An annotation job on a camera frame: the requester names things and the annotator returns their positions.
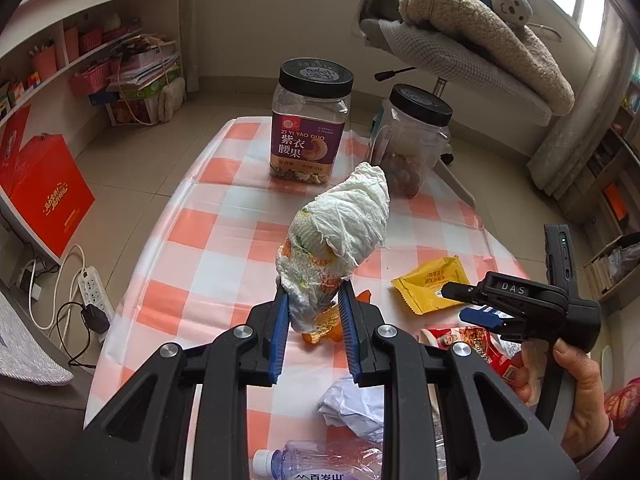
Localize white bathroom scale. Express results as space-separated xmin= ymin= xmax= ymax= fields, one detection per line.
xmin=598 ymin=342 xmax=618 ymax=381

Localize red patterned container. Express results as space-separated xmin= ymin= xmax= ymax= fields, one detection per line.
xmin=605 ymin=377 xmax=640 ymax=431

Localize grey textured cloth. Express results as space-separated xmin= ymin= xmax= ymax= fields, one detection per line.
xmin=0 ymin=290 xmax=61 ymax=386

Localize stack of books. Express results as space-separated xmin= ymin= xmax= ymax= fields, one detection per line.
xmin=582 ymin=255 xmax=617 ymax=302

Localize red gift box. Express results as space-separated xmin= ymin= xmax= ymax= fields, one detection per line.
xmin=0 ymin=132 xmax=96 ymax=258

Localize white power strip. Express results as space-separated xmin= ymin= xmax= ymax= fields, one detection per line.
xmin=77 ymin=267 xmax=115 ymax=318

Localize purple label nut jar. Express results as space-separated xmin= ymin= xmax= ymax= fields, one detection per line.
xmin=270 ymin=58 xmax=355 ymax=187

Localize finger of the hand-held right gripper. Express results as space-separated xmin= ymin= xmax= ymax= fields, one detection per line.
xmin=440 ymin=280 xmax=488 ymax=307
xmin=459 ymin=304 xmax=526 ymax=342

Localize pink pen cup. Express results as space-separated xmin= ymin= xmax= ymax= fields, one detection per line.
xmin=32 ymin=47 xmax=58 ymax=81

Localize wooden desk with shelves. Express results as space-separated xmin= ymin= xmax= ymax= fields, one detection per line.
xmin=560 ymin=105 xmax=640 ymax=306

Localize black charger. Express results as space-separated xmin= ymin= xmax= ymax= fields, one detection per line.
xmin=82 ymin=305 xmax=111 ymax=335

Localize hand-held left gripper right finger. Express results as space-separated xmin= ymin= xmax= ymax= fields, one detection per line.
xmin=336 ymin=282 xmax=583 ymax=480

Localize beige fleece blanket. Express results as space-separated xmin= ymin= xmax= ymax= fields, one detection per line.
xmin=398 ymin=0 xmax=576 ymax=116

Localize silver bag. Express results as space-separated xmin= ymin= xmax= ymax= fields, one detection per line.
xmin=607 ymin=242 xmax=640 ymax=281

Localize person's right hand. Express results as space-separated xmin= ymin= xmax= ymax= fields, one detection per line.
xmin=510 ymin=337 xmax=615 ymax=461

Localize clear jar with black lid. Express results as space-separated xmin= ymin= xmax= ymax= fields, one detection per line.
xmin=367 ymin=84 xmax=453 ymax=200

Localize red snack packet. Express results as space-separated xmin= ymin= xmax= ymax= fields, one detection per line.
xmin=420 ymin=326 xmax=526 ymax=386

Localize white power adapter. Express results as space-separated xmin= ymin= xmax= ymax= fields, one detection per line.
xmin=20 ymin=270 xmax=44 ymax=302

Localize person's right forearm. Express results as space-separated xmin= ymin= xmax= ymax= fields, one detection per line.
xmin=570 ymin=420 xmax=618 ymax=468

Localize grey office chair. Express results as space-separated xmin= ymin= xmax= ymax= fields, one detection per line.
xmin=348 ymin=0 xmax=563 ymax=208

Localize orange box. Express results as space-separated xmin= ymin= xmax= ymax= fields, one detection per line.
xmin=602 ymin=182 xmax=628 ymax=221

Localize grey curtain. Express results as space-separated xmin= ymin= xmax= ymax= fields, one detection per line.
xmin=527 ymin=25 xmax=640 ymax=196

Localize white paper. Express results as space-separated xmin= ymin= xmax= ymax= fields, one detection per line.
xmin=317 ymin=377 xmax=386 ymax=443

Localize white paper towel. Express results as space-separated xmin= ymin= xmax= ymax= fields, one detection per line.
xmin=275 ymin=161 xmax=392 ymax=335

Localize pile of papers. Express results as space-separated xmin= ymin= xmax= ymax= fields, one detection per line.
xmin=107 ymin=30 xmax=183 ymax=101

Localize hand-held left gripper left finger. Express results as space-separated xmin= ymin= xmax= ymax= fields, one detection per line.
xmin=65 ymin=280 xmax=292 ymax=480

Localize pink basket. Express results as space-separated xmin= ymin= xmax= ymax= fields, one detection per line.
xmin=77 ymin=27 xmax=104 ymax=54
xmin=67 ymin=60 xmax=111 ymax=97

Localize yellow snack packet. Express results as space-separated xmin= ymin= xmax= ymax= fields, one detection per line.
xmin=390 ymin=256 xmax=473 ymax=316

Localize white cable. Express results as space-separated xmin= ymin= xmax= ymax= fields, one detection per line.
xmin=29 ymin=244 xmax=87 ymax=332

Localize clear plastic bottle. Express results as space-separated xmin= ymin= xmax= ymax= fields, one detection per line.
xmin=251 ymin=437 xmax=448 ymax=480

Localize orange checked tablecloth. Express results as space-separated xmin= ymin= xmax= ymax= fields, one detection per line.
xmin=84 ymin=116 xmax=531 ymax=480

